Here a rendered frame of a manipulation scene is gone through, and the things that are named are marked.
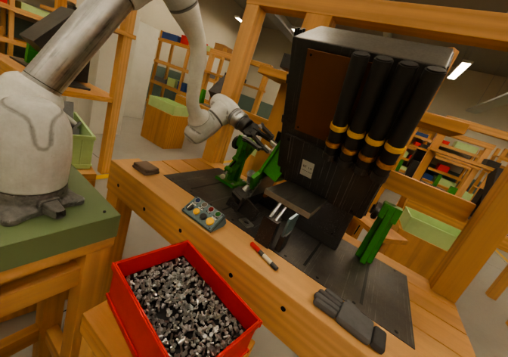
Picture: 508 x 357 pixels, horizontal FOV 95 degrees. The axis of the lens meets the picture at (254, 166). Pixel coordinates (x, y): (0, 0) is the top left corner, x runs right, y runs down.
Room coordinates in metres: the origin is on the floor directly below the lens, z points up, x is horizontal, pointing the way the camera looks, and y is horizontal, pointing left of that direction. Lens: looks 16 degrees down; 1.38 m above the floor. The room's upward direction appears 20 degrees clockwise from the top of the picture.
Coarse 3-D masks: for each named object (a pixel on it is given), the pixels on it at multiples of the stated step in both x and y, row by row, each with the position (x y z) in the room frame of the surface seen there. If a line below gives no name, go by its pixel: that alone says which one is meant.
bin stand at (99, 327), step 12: (84, 312) 0.40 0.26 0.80; (96, 312) 0.40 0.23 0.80; (108, 312) 0.41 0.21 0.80; (84, 324) 0.39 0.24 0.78; (96, 324) 0.38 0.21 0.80; (108, 324) 0.39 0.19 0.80; (84, 336) 0.38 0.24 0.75; (96, 336) 0.36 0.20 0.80; (108, 336) 0.37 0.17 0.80; (120, 336) 0.38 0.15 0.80; (84, 348) 0.39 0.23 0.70; (96, 348) 0.36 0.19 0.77; (108, 348) 0.35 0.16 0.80; (120, 348) 0.35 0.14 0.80
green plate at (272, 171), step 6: (276, 150) 0.89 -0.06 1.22; (270, 156) 0.90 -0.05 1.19; (276, 156) 0.90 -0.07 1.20; (270, 162) 0.91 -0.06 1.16; (276, 162) 0.90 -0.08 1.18; (264, 168) 0.91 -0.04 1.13; (270, 168) 0.90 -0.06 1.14; (276, 168) 0.89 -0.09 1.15; (264, 174) 0.95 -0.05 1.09; (270, 174) 0.90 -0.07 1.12; (276, 174) 0.89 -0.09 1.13; (276, 180) 0.88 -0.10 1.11
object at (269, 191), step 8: (280, 184) 0.79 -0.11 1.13; (288, 184) 0.82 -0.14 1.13; (264, 192) 0.70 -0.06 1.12; (272, 192) 0.68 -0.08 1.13; (280, 192) 0.71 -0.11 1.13; (288, 192) 0.73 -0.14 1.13; (296, 192) 0.76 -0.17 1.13; (304, 192) 0.79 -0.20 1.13; (280, 200) 0.67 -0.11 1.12; (288, 200) 0.66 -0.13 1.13; (296, 200) 0.69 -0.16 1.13; (304, 200) 0.71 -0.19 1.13; (312, 200) 0.74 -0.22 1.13; (320, 200) 0.77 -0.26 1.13; (288, 208) 0.67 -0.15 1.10; (296, 208) 0.64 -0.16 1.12; (304, 208) 0.65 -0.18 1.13; (312, 208) 0.67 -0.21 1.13; (320, 208) 0.74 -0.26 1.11; (304, 216) 0.63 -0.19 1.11
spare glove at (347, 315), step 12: (324, 300) 0.56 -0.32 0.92; (336, 300) 0.57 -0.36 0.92; (348, 300) 0.59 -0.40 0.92; (336, 312) 0.53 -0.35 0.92; (348, 312) 0.54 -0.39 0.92; (360, 312) 0.56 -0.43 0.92; (348, 324) 0.50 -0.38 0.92; (360, 324) 0.51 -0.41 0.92; (372, 324) 0.53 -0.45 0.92; (360, 336) 0.49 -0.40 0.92; (372, 336) 0.50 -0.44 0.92; (384, 336) 0.51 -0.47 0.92; (372, 348) 0.48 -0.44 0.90; (384, 348) 0.47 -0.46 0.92
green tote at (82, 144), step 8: (80, 120) 1.18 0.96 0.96; (80, 128) 1.17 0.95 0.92; (88, 128) 1.11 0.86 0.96; (80, 136) 0.98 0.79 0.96; (88, 136) 1.01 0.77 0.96; (80, 144) 0.99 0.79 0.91; (88, 144) 1.02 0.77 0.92; (80, 152) 0.99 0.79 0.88; (88, 152) 1.02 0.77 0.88; (72, 160) 0.97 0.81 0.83; (80, 160) 0.99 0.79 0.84; (88, 160) 1.02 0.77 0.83; (80, 168) 1.00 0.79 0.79; (88, 168) 1.03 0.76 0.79
